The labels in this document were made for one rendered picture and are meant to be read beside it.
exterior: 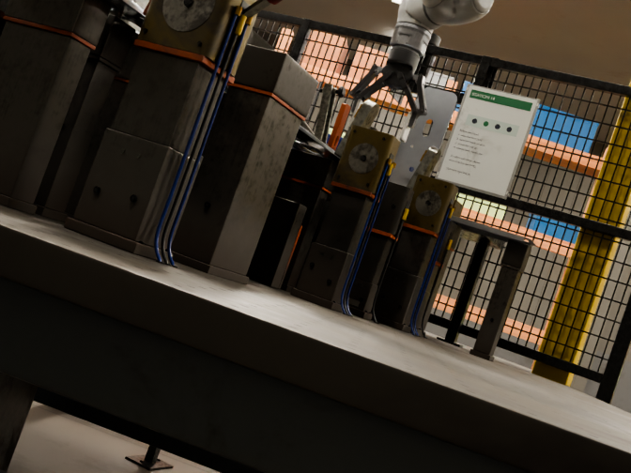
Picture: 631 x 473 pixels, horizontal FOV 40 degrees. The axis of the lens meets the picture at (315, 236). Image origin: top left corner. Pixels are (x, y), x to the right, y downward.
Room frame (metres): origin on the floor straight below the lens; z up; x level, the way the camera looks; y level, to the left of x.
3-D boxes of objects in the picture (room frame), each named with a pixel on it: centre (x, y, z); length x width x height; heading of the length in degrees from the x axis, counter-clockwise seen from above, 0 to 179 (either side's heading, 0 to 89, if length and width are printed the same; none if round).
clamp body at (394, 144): (1.65, -0.06, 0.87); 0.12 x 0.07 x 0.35; 65
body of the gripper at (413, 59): (2.10, -0.06, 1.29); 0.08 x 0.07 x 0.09; 65
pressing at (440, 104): (2.33, -0.18, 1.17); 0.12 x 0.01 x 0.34; 65
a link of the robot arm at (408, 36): (2.10, -0.06, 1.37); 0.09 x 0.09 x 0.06
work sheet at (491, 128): (2.56, -0.38, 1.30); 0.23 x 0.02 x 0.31; 65
